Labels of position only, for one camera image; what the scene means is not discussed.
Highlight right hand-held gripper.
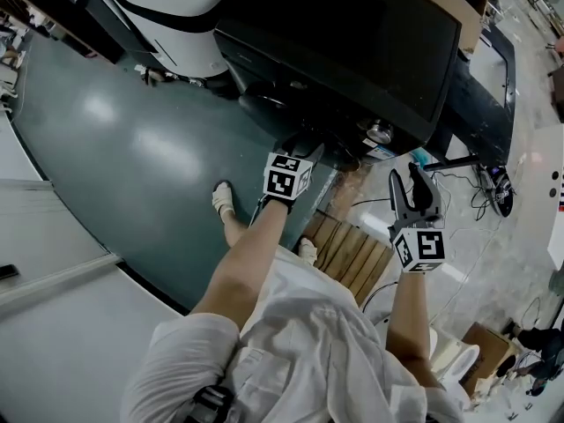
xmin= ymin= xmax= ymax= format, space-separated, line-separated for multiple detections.
xmin=387 ymin=162 xmax=448 ymax=275

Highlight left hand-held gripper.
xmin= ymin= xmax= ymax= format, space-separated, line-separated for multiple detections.
xmin=263 ymin=131 xmax=326 ymax=202

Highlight dark glass washing machine door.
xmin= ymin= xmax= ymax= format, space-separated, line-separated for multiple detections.
xmin=237 ymin=81 xmax=305 ymax=138

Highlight person's right forearm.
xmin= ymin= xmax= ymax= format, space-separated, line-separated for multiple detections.
xmin=384 ymin=272 xmax=433 ymax=365

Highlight person's left forearm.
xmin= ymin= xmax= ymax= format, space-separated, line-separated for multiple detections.
xmin=189 ymin=198 xmax=292 ymax=330

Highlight large black machine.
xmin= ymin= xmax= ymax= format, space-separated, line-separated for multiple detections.
xmin=212 ymin=0 xmax=463 ymax=160

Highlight black wristband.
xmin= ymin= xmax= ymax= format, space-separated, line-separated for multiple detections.
xmin=258 ymin=193 xmax=295 ymax=215

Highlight wooden slatted pallet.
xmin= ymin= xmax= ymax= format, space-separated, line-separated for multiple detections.
xmin=302 ymin=215 xmax=395 ymax=306

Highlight black oval board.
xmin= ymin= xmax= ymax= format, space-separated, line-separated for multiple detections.
xmin=487 ymin=165 xmax=516 ymax=219

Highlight white slipper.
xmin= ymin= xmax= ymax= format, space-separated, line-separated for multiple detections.
xmin=211 ymin=180 xmax=238 ymax=219
xmin=298 ymin=236 xmax=320 ymax=265

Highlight person's left leg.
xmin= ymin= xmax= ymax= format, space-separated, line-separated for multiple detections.
xmin=222 ymin=211 xmax=256 ymax=250

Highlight white plastic container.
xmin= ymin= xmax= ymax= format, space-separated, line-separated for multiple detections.
xmin=428 ymin=327 xmax=482 ymax=392

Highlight small cardboard box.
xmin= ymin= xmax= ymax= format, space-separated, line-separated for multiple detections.
xmin=459 ymin=321 xmax=523 ymax=397

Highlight person's white shirt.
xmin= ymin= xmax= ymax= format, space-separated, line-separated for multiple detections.
xmin=121 ymin=247 xmax=471 ymax=423

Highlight large cardboard box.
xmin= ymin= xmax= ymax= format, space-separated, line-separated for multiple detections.
xmin=382 ymin=0 xmax=491 ymax=56

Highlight tangled black floor cables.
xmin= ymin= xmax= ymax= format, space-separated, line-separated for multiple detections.
xmin=469 ymin=165 xmax=500 ymax=220

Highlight black chest strap buckle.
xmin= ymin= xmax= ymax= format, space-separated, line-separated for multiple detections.
xmin=189 ymin=384 xmax=236 ymax=423

